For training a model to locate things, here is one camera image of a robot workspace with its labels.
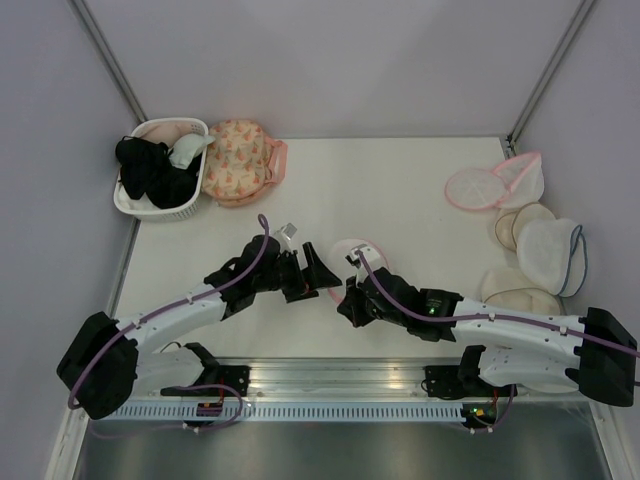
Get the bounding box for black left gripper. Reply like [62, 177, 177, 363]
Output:
[253, 242, 341, 303]

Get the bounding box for pink rimmed mesh laundry bag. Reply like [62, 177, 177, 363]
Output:
[327, 237, 392, 306]

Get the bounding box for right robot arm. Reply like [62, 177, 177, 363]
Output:
[337, 268, 639, 407]

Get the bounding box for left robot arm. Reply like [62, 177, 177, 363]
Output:
[56, 235, 341, 420]

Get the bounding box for floral peach bra case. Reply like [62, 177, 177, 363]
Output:
[201, 119, 288, 208]

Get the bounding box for pink mesh laundry bag flat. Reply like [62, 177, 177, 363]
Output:
[444, 168, 508, 211]

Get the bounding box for beige bra cup upper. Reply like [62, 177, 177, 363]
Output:
[494, 202, 556, 252]

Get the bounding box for white bra in basket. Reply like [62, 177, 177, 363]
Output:
[169, 133, 214, 170]

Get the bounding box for white plastic laundry basket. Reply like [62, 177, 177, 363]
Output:
[113, 117, 212, 222]

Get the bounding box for pink mesh laundry bag open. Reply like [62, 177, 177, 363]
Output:
[492, 152, 544, 209]

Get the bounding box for black bras in basket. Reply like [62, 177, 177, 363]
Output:
[115, 137, 201, 209]

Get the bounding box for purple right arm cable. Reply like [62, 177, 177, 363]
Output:
[355, 247, 640, 436]

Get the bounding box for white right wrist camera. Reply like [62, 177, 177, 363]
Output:
[345, 243, 380, 272]

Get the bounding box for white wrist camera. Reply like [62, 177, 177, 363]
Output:
[345, 243, 380, 272]
[271, 223, 297, 253]

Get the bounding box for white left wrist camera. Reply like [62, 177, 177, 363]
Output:
[271, 223, 297, 253]

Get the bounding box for aluminium front rail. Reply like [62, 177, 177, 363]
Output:
[69, 355, 616, 401]

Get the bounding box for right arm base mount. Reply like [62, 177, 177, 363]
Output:
[421, 345, 511, 401]

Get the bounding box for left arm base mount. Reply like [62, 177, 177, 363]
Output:
[160, 342, 250, 399]

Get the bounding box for white slotted cable duct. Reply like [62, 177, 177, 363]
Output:
[108, 400, 464, 423]

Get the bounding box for right aluminium corner post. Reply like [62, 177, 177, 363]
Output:
[500, 0, 599, 159]

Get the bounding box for aluminium corner post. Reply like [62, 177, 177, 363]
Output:
[500, 0, 599, 159]
[67, 0, 148, 123]

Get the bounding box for left aluminium corner post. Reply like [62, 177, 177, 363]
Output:
[67, 0, 148, 123]

